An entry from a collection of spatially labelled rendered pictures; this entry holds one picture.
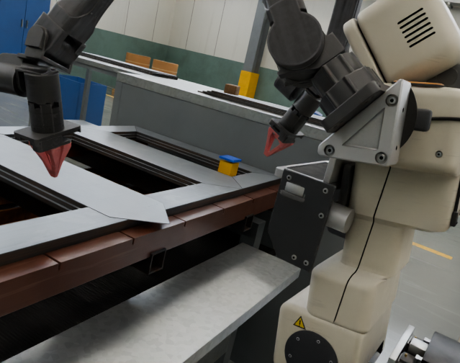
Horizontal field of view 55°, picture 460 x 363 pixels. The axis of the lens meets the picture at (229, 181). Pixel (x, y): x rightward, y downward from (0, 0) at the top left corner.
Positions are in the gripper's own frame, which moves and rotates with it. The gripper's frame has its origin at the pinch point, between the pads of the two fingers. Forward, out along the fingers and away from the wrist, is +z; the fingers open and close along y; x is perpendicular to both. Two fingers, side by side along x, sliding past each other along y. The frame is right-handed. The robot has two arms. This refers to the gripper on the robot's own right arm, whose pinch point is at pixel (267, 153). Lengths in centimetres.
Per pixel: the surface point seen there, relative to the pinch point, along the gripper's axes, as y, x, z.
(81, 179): 33.9, -20.9, 27.2
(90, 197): 40.0, -10.9, 22.2
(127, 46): -721, -764, 365
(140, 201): 30.3, -5.6, 19.6
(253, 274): 4.9, 20.6, 25.0
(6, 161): 44, -36, 34
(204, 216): 16.8, 4.0, 17.4
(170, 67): -589, -509, 260
